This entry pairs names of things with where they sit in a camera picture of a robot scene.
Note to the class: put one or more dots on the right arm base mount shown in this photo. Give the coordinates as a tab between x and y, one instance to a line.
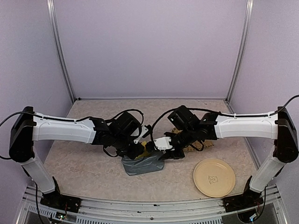
244	200

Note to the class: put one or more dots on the yellow sponge block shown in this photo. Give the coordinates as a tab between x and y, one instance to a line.
148	149

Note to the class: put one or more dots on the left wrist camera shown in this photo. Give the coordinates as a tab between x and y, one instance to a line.
145	131

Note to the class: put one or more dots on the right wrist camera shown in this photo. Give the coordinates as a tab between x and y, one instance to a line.
163	143

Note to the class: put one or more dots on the right aluminium frame post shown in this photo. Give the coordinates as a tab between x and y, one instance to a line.
241	50

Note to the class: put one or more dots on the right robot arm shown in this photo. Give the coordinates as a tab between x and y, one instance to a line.
277	126

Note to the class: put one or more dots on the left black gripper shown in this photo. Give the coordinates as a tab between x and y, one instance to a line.
139	150

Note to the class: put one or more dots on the beige round plate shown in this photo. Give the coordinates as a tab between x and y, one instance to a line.
214	178

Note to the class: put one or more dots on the aluminium frame post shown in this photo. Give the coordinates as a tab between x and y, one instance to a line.
59	49
241	50

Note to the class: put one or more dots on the left aluminium frame post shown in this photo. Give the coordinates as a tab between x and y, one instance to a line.
59	49

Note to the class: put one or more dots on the front aluminium rail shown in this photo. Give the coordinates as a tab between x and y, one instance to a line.
164	203

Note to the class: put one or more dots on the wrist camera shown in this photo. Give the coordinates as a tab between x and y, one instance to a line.
145	131
163	143

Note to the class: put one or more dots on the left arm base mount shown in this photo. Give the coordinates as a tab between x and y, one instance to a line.
59	201

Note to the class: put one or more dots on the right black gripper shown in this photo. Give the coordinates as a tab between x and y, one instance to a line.
169	155

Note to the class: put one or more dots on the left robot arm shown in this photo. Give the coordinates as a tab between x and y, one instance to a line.
121	132

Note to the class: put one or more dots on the woven bamboo tray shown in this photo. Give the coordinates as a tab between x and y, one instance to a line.
198	145

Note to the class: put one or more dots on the grey zip pouch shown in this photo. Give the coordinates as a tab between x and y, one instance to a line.
143	165

